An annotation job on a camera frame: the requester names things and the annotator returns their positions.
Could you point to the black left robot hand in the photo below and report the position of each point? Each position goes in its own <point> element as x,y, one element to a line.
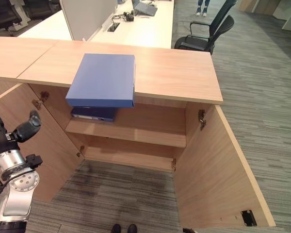
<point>3,140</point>

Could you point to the wooden left cabinet door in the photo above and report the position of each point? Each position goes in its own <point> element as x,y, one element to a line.
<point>46,150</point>

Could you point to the wooden cabinet door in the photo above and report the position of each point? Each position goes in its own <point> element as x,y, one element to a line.
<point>46,150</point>
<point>208,170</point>

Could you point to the neighbouring wooden cabinet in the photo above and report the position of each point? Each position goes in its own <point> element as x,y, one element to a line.
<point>14,55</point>

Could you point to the dark blue file folder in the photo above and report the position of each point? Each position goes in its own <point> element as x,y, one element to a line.
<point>94,114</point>

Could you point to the light blue file folder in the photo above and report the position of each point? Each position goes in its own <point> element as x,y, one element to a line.
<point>103,77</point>

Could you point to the wooden cabinet shelf board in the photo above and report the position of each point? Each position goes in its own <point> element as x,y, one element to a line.
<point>135,133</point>

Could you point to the long white office desk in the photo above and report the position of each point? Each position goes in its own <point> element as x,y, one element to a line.
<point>145,29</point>

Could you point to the wooden office cabinet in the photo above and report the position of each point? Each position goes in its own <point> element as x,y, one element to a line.
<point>174,70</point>

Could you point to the wooden right cabinet door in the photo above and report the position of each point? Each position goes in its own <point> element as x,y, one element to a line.
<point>208,170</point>

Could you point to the black mesh office chair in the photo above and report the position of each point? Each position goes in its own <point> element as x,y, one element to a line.
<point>208,34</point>

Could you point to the metal door hinge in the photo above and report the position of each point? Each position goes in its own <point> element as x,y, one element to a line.
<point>173,164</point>
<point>42,98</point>
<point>80,151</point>
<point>202,119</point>

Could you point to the dark left robot foot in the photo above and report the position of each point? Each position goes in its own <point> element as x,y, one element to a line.
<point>116,229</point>

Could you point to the dark robot foot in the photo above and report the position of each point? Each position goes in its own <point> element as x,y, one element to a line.
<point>116,229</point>
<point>132,229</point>

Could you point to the grey desk divider panel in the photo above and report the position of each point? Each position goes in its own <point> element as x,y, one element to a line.
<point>87,17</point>

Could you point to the dark right robot foot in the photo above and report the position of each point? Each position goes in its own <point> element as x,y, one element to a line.
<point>132,229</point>

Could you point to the grey open laptop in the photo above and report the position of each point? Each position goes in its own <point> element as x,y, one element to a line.
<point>145,8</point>

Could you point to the person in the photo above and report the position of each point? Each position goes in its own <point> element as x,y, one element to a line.
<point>201,6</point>

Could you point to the black door lock plate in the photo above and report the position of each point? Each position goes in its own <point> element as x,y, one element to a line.
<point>248,217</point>

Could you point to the wooden background furniture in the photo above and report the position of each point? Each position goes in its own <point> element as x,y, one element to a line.
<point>257,6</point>

